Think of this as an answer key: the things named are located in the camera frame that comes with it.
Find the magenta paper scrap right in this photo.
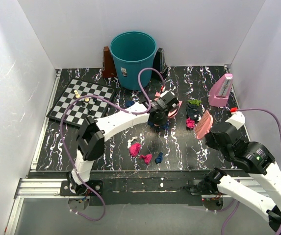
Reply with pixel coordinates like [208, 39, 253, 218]
[186, 117, 195, 129]

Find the cream chess pawn rear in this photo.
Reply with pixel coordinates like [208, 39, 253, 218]
[74, 90, 80, 98]

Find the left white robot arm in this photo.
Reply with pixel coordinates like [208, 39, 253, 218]
[67, 91, 182, 196]

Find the pink dustpan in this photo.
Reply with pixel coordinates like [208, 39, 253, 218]
[154, 91, 182, 119]

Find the pink hand brush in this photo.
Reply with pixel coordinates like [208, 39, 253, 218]
[194, 110, 213, 140]

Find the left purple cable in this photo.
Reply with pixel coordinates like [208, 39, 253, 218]
[59, 68, 167, 222]

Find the black and white chessboard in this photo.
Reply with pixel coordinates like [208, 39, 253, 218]
[47, 79, 116, 127]

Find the small magenta paper scrap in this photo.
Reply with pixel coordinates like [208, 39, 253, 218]
[140, 154, 153, 165]

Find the pink metronome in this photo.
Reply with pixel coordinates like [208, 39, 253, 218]
[208, 73, 233, 107]

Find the blue paper scraps centre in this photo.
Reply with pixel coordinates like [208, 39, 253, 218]
[147, 121, 169, 132]

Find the black metronome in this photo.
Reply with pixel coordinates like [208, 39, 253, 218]
[153, 47, 167, 79]

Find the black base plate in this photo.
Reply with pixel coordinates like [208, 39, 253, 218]
[60, 170, 208, 206]

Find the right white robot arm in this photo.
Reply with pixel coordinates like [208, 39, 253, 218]
[196, 108, 281, 235]

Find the blue paper scrap rear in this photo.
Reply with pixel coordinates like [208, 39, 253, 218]
[126, 100, 135, 108]

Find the teal plastic waste bin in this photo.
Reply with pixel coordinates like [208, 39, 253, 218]
[110, 31, 156, 91]

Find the brown metronome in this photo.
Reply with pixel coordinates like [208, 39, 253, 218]
[102, 46, 117, 78]

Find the blue paper scrap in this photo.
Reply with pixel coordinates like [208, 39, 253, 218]
[154, 152, 163, 164]
[126, 100, 135, 108]

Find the blue paper scrap front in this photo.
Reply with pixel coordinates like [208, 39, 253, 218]
[154, 152, 163, 164]

